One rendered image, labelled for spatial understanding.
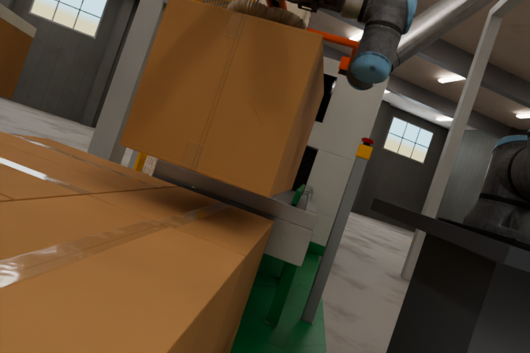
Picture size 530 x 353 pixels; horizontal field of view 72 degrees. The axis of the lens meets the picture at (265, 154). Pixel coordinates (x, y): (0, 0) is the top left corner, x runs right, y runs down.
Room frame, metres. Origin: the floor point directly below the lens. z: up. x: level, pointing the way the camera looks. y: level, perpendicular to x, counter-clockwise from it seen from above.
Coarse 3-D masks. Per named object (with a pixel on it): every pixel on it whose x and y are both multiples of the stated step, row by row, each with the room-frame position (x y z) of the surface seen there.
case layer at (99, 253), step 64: (0, 192) 0.66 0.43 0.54; (64, 192) 0.79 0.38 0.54; (128, 192) 1.01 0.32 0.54; (192, 192) 1.39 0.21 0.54; (0, 256) 0.43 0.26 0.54; (64, 256) 0.49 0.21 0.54; (128, 256) 0.56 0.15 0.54; (192, 256) 0.67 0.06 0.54; (256, 256) 1.09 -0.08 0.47; (0, 320) 0.32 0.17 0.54; (64, 320) 0.35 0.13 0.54; (128, 320) 0.39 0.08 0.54; (192, 320) 0.44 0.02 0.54
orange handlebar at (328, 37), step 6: (270, 0) 1.05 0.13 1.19; (270, 6) 1.09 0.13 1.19; (282, 6) 1.06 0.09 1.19; (312, 30) 1.20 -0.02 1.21; (324, 36) 1.19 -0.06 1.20; (330, 36) 1.19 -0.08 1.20; (336, 36) 1.19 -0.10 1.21; (330, 42) 1.20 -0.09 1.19; (336, 42) 1.19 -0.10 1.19; (342, 42) 1.18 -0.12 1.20; (348, 42) 1.18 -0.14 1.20; (354, 42) 1.18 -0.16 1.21; (354, 48) 1.19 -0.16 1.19; (354, 54) 1.25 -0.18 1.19
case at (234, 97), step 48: (192, 0) 0.90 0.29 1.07; (192, 48) 0.89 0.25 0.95; (240, 48) 0.87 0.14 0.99; (288, 48) 0.85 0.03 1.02; (144, 96) 0.91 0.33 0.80; (192, 96) 0.89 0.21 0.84; (240, 96) 0.87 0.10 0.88; (288, 96) 0.85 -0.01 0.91; (144, 144) 0.90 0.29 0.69; (192, 144) 0.88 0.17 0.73; (240, 144) 0.86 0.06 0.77; (288, 144) 0.87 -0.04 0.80
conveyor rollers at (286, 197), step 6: (282, 192) 2.93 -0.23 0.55; (288, 192) 3.11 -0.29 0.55; (294, 192) 3.38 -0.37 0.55; (270, 198) 2.14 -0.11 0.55; (276, 198) 2.31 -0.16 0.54; (282, 198) 2.40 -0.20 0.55; (288, 198) 2.57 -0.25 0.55; (300, 198) 3.00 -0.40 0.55; (306, 198) 3.18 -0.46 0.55; (288, 204) 2.12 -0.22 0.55; (300, 204) 2.39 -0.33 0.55
